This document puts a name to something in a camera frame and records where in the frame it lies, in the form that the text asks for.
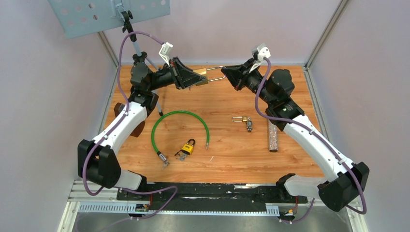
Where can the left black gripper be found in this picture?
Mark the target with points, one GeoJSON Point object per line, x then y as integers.
{"type": "Point", "coordinates": [183, 76]}

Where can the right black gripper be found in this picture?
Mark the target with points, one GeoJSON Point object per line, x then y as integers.
{"type": "Point", "coordinates": [237, 74]}

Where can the large brass padlock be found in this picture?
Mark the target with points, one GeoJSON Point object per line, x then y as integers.
{"type": "Point", "coordinates": [204, 77]}

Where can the small brass padlock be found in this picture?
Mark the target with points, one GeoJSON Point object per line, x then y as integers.
{"type": "Point", "coordinates": [246, 119]}

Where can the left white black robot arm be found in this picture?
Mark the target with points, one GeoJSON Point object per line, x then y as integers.
{"type": "Point", "coordinates": [97, 158]}

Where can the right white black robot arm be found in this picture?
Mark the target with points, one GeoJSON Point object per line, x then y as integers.
{"type": "Point", "coordinates": [344, 180]}

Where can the glittery silver microphone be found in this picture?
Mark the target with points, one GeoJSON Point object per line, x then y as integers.
{"type": "Point", "coordinates": [272, 137]}

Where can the brown wooden metronome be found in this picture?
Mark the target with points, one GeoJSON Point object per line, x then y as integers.
{"type": "Point", "coordinates": [138, 129]}

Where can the yellow black padlock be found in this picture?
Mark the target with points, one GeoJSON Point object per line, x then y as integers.
{"type": "Point", "coordinates": [188, 147]}

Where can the keys of yellow padlock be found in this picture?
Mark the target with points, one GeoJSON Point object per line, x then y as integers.
{"type": "Point", "coordinates": [181, 155]}

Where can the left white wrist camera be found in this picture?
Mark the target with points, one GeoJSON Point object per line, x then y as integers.
{"type": "Point", "coordinates": [165, 51]}

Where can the keys of cable lock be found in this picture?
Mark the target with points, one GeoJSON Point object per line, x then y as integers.
{"type": "Point", "coordinates": [165, 164]}

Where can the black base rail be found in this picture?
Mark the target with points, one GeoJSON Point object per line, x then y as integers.
{"type": "Point", "coordinates": [214, 199]}

